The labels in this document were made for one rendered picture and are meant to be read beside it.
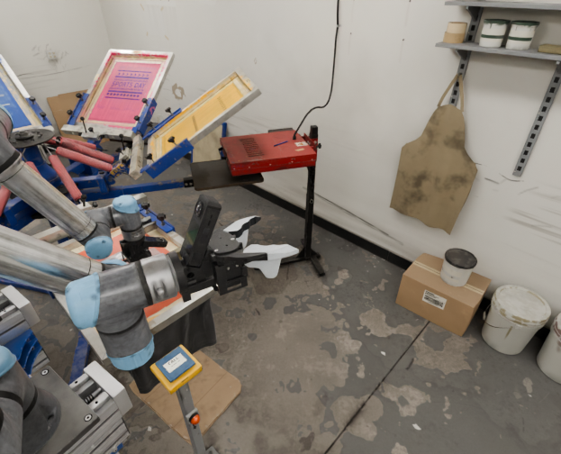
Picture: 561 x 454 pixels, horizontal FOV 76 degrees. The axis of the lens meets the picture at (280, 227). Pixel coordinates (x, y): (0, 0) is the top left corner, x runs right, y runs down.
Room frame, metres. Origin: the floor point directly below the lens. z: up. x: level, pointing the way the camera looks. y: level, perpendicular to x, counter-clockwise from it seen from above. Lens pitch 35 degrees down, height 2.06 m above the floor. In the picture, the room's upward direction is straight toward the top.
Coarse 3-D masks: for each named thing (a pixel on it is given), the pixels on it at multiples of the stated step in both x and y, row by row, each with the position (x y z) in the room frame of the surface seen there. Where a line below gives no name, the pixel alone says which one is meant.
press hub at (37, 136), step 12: (12, 132) 2.03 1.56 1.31; (24, 132) 1.94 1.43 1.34; (36, 132) 2.02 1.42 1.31; (48, 132) 2.03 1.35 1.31; (12, 144) 1.85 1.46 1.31; (24, 144) 1.85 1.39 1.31; (36, 144) 1.86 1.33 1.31; (24, 156) 1.91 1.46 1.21; (36, 156) 1.93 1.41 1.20; (48, 168) 1.95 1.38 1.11; (48, 180) 1.90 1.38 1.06; (60, 180) 1.97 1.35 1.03; (12, 192) 1.86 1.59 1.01; (60, 192) 1.86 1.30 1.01; (36, 216) 1.76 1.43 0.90; (60, 240) 1.89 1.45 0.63
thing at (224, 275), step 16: (224, 240) 0.49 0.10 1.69; (176, 256) 0.44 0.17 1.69; (208, 256) 0.46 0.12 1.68; (176, 272) 0.42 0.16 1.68; (192, 272) 0.45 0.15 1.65; (208, 272) 0.45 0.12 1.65; (224, 272) 0.45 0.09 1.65; (240, 272) 0.46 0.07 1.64; (192, 288) 0.43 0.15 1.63; (224, 288) 0.44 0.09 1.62
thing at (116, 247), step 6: (120, 234) 1.50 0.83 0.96; (114, 240) 1.46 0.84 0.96; (120, 240) 1.46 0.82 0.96; (114, 246) 1.41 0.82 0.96; (120, 246) 1.41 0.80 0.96; (114, 252) 1.36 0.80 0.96; (156, 252) 1.36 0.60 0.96; (162, 252) 1.36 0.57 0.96; (168, 300) 1.04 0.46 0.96; (174, 300) 1.04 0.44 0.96
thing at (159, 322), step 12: (72, 240) 1.41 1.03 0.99; (180, 240) 1.41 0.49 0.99; (60, 300) 1.01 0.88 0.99; (192, 300) 1.01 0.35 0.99; (204, 300) 1.04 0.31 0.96; (168, 312) 0.95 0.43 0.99; (180, 312) 0.96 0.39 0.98; (156, 324) 0.89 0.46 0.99; (168, 324) 0.92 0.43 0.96; (84, 336) 0.85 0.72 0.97; (96, 336) 0.83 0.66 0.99; (96, 348) 0.78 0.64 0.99; (108, 360) 0.75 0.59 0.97
